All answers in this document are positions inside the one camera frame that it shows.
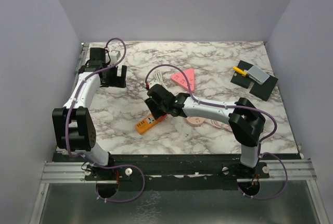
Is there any orange power strip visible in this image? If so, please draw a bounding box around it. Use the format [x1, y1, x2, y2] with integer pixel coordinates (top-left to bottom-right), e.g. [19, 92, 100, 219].
[135, 114, 167, 135]

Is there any white power cable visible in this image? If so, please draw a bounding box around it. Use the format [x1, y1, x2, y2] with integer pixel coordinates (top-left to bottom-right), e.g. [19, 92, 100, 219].
[152, 69, 165, 86]

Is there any pink triangular power strip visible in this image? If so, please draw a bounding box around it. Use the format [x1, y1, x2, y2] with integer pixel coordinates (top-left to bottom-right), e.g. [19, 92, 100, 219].
[170, 68, 195, 92]

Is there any round pink power strip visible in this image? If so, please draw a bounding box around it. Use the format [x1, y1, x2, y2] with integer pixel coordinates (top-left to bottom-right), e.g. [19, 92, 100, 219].
[185, 117, 205, 127]

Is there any pink power cable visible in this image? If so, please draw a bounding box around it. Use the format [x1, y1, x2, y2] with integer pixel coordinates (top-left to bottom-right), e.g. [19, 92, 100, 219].
[205, 119, 235, 133]

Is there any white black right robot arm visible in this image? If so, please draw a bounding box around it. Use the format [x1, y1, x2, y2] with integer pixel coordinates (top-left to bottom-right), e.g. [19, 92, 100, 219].
[145, 84, 265, 178]

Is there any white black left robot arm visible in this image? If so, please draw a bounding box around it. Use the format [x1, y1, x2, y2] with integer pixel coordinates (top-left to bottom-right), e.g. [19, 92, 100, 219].
[52, 47, 127, 180]

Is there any black flat box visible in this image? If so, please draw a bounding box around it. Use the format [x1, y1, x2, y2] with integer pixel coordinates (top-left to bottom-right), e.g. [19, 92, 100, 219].
[250, 76, 278, 101]

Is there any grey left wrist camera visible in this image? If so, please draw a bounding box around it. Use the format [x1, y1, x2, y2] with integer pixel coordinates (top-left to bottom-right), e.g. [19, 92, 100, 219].
[108, 50, 121, 65]

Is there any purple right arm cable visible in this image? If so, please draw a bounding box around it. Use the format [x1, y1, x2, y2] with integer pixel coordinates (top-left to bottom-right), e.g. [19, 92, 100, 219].
[145, 64, 289, 201]

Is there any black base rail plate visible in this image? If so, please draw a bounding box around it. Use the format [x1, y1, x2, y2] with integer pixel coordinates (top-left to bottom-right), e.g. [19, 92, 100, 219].
[52, 152, 271, 191]

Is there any white grey network switch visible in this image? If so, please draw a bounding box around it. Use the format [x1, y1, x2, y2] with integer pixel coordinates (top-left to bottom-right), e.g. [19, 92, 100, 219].
[247, 66, 270, 85]

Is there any aluminium frame rail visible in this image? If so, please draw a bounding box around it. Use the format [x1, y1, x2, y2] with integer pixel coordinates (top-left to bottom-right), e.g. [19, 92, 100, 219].
[28, 42, 333, 224]

